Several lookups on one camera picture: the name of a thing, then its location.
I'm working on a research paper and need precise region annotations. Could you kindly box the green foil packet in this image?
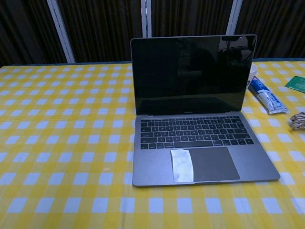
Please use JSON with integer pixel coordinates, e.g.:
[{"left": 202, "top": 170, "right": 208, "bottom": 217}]
[{"left": 285, "top": 76, "right": 305, "bottom": 93}]

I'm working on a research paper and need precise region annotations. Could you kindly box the white sticker on trackpad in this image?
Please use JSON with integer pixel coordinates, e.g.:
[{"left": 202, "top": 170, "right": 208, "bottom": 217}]
[{"left": 170, "top": 149, "right": 194, "bottom": 183}]

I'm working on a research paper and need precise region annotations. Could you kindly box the brown white rope bundle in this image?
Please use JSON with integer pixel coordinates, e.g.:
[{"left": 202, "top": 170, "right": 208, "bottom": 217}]
[{"left": 288, "top": 112, "right": 305, "bottom": 131}]

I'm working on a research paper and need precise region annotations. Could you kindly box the black curtain panel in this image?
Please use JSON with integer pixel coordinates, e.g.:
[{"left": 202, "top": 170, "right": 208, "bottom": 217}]
[
  {"left": 0, "top": 0, "right": 66, "bottom": 67},
  {"left": 234, "top": 0, "right": 305, "bottom": 60},
  {"left": 57, "top": 0, "right": 143, "bottom": 64},
  {"left": 151, "top": 0, "right": 233, "bottom": 38}
]

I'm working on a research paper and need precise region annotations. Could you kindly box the yellow white checkered tablecloth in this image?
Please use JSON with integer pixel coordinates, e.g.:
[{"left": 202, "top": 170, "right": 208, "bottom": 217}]
[{"left": 0, "top": 61, "right": 305, "bottom": 229}]

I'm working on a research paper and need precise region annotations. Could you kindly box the blue white toothpaste tube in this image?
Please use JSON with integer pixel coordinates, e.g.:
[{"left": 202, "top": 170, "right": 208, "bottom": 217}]
[{"left": 247, "top": 75, "right": 289, "bottom": 115}]

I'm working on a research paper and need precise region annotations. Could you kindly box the white partition post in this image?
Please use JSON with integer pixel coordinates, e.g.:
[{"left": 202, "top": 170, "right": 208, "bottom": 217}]
[
  {"left": 46, "top": 0, "right": 76, "bottom": 63},
  {"left": 141, "top": 0, "right": 153, "bottom": 38},
  {"left": 226, "top": 0, "right": 243, "bottom": 36}
]

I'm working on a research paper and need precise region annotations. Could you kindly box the grey laptop computer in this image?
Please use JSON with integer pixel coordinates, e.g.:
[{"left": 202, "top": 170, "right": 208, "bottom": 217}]
[{"left": 130, "top": 34, "right": 281, "bottom": 188}]

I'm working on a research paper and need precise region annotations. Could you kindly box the white paper cup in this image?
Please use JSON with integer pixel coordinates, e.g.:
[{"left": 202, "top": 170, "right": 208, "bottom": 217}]
[{"left": 250, "top": 63, "right": 259, "bottom": 83}]

